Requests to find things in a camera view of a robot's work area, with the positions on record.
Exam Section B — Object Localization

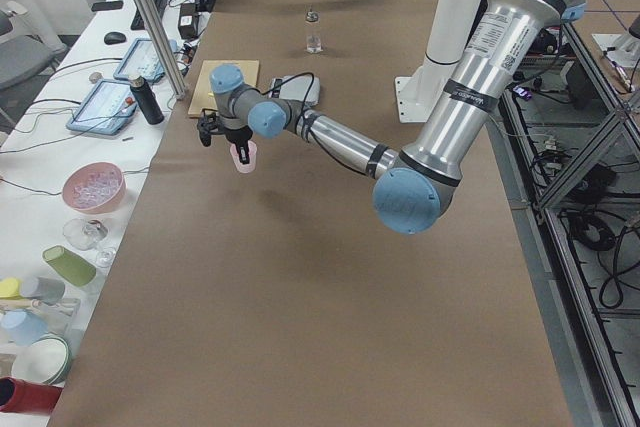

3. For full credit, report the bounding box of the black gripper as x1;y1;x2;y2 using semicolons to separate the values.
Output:
225;126;252;164

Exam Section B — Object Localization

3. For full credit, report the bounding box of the pink plastic cup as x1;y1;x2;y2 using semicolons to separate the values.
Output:
229;141;258;174

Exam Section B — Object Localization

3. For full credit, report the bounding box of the glass sauce bottle metal spout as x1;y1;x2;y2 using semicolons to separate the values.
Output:
305;7;322;54

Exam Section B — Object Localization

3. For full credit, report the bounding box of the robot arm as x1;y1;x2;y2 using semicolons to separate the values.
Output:
209;0;586;235

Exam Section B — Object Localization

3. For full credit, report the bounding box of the silver kitchen scale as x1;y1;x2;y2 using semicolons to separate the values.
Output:
268;75;321;107

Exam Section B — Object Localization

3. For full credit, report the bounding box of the green plastic cup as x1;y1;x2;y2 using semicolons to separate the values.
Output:
42;245;96;287

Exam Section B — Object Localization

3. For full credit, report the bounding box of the grey plastic cup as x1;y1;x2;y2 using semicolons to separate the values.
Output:
19;276;66;304

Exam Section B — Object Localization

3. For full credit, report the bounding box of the yellow plastic cup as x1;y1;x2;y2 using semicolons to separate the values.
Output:
0;277;21;300

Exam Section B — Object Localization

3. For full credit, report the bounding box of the light blue plastic cup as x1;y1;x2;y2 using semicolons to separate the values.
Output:
1;309;48;346

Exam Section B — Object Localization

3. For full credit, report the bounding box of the red cup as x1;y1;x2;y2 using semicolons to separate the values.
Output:
1;377;63;415

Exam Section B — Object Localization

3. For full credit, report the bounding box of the bamboo cutting board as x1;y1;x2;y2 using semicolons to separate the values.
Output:
187;60;260;118

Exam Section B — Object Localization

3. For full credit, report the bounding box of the black thermos bottle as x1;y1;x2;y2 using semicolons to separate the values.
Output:
128;73;164;125

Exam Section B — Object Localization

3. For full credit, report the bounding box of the far blue teach pendant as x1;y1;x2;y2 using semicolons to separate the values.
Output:
113;38;164;84

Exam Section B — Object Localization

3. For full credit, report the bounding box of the blue teach pendant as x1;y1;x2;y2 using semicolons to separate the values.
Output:
66;79;137;136
113;38;164;84

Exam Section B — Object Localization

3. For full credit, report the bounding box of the near blue teach pendant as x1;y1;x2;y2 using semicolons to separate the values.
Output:
66;79;137;136

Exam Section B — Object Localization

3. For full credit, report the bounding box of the pink bowl with ice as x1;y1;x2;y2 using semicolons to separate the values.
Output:
62;162;126;214

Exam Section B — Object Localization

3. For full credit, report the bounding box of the black computer mouse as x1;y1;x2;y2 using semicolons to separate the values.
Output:
103;31;127;45

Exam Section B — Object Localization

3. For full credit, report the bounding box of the clear wine glass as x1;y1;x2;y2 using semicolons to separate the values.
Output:
62;218;117;269

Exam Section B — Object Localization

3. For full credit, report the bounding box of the black keyboard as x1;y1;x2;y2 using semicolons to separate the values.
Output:
130;0;172;31

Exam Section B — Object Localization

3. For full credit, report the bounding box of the black smartphone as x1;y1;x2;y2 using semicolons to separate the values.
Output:
91;0;124;13

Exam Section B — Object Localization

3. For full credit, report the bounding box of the white green rimmed bowl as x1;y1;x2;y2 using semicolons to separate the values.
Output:
11;335;72;385

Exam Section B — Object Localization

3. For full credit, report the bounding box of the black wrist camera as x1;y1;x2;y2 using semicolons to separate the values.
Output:
196;109;224;147

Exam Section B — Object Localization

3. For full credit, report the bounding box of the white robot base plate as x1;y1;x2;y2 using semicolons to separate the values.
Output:
394;69;445;123

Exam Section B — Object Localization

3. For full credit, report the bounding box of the aluminium frame post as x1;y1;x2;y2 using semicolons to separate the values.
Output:
133;0;187;100

